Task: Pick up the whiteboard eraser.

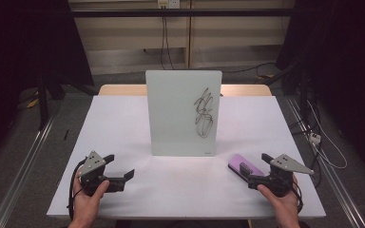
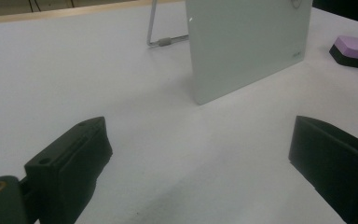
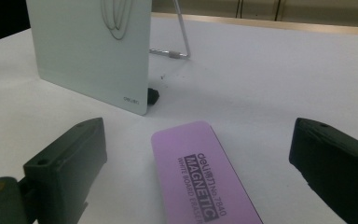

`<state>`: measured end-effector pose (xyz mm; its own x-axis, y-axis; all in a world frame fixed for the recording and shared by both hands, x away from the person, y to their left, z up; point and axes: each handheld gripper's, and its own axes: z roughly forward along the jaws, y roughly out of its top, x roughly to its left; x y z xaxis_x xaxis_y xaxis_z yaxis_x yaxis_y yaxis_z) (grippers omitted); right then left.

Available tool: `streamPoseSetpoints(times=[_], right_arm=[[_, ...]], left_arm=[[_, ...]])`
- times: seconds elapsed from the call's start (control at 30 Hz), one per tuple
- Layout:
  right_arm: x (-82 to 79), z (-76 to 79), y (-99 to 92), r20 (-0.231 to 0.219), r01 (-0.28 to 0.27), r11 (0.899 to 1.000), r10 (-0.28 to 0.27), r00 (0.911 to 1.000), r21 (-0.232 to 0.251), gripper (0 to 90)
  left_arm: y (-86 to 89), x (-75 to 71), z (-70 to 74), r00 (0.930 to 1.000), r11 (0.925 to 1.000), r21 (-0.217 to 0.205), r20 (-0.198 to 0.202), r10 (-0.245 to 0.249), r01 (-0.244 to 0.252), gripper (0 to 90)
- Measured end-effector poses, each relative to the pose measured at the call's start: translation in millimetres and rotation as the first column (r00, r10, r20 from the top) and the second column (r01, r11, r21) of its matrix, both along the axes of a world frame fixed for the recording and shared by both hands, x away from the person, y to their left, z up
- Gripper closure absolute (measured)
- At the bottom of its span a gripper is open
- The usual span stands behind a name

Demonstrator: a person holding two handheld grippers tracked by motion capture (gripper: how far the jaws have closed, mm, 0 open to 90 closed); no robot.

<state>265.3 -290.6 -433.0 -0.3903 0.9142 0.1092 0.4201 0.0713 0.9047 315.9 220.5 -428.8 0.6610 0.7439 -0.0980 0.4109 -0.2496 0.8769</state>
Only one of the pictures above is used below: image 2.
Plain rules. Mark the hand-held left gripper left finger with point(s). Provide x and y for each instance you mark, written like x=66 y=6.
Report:
x=68 y=161

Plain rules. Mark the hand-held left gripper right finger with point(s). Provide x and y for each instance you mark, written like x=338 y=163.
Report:
x=335 y=161

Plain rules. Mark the purple whiteboard eraser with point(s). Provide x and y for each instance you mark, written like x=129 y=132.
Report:
x=355 y=47

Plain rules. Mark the white glass board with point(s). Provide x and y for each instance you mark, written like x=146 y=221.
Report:
x=245 y=46

